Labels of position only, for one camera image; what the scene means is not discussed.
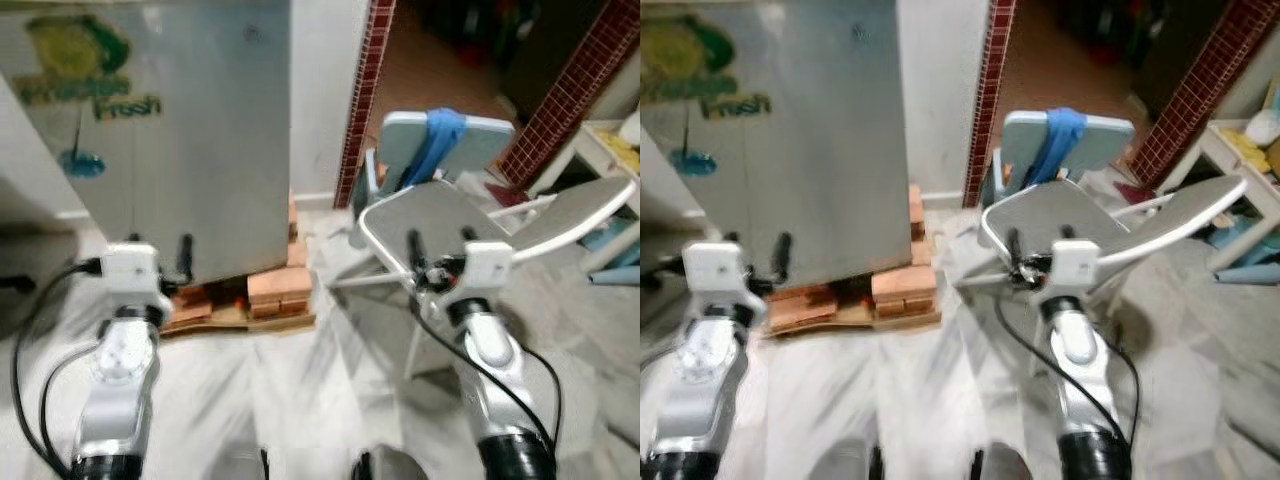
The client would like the silver fridge with green print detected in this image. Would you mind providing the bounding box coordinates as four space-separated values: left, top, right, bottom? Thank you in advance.
0 0 294 288
640 0 914 288

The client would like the grey white-rimmed folding chair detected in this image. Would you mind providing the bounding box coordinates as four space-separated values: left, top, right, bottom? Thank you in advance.
954 174 1251 343
328 176 641 383

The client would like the blue cloth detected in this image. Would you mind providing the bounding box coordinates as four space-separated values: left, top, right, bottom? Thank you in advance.
399 107 469 191
1026 106 1089 189

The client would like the orange brick stack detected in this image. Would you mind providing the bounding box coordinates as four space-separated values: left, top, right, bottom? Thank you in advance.
762 185 941 333
158 192 317 337

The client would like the pale blue plastic chair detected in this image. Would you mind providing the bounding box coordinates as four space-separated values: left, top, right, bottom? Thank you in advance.
984 109 1137 207
354 110 519 217

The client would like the white side table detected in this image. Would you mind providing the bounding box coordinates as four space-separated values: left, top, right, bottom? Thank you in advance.
1195 118 1280 289
540 118 641 289

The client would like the red tiled pillar edge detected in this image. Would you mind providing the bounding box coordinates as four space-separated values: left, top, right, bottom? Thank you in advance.
334 0 398 210
963 0 1021 209

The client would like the red tiled slanted edge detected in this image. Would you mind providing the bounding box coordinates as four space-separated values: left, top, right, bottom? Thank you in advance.
496 0 641 191
1128 0 1273 191

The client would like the yellow item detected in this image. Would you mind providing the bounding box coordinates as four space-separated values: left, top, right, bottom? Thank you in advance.
1240 108 1280 177
598 128 641 173

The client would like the silver left robot leg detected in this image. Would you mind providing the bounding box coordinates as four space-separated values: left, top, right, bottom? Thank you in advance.
814 440 887 480
214 445 271 480

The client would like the silver robot leg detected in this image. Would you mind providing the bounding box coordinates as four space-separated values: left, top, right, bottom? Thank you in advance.
814 440 887 480
214 445 271 480
969 442 1043 480
350 446 433 480

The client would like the silver right robot leg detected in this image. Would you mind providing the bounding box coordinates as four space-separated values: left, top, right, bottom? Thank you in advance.
969 442 1043 480
350 446 433 480

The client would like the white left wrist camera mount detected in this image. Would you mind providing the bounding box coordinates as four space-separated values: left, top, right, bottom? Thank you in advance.
100 242 174 322
681 241 752 322

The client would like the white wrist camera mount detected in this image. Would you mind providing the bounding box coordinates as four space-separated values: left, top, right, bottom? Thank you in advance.
100 242 174 322
454 241 515 302
1046 239 1102 302
681 241 752 322

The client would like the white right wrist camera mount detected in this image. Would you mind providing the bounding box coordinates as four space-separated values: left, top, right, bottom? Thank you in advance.
454 241 515 302
1046 239 1102 302

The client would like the short black right arm cable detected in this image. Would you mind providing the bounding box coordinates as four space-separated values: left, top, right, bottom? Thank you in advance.
514 344 564 443
1098 344 1142 433

